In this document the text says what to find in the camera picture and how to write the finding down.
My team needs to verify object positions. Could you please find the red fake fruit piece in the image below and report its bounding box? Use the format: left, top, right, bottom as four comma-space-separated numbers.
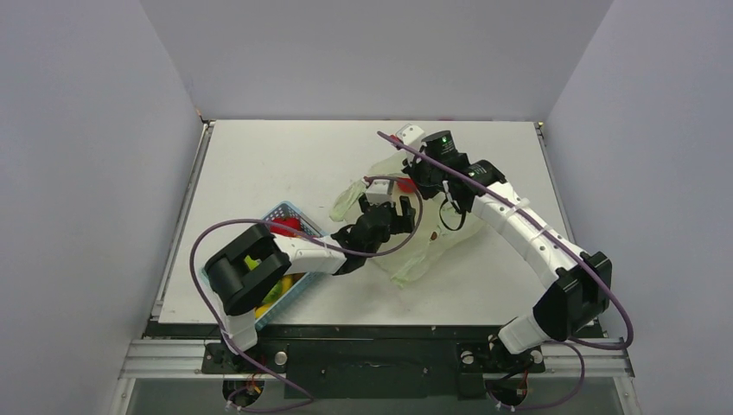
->
397, 177, 418, 194

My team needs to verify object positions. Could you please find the light green plastic bag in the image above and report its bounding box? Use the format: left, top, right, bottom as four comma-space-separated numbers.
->
329, 151, 487, 287

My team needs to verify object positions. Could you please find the green fake lime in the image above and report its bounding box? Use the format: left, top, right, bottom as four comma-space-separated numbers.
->
244, 256, 261, 271
263, 275, 293, 304

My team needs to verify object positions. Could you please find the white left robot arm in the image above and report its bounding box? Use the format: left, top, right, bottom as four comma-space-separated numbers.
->
197, 196, 424, 372

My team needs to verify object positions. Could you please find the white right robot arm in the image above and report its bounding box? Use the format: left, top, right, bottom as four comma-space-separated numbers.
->
393, 125, 612, 369

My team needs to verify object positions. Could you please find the red fake tomato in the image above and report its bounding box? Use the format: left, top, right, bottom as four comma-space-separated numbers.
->
268, 217, 303, 238

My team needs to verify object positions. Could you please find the yellow fake banana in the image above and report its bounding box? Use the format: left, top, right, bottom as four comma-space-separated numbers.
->
255, 303, 273, 319

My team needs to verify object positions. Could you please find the light blue perforated basket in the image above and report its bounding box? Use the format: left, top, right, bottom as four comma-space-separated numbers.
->
198, 201, 322, 333

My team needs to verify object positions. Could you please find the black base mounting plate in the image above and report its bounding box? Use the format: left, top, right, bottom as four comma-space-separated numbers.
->
148, 326, 561, 406

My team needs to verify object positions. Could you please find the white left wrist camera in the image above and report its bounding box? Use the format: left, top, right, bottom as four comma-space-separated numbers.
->
364, 179, 395, 207

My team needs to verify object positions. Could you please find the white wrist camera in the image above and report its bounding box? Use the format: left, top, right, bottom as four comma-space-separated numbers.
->
394, 124, 427, 150
364, 179, 395, 207

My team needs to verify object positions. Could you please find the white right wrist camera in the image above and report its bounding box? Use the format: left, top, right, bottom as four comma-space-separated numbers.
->
394, 124, 427, 150

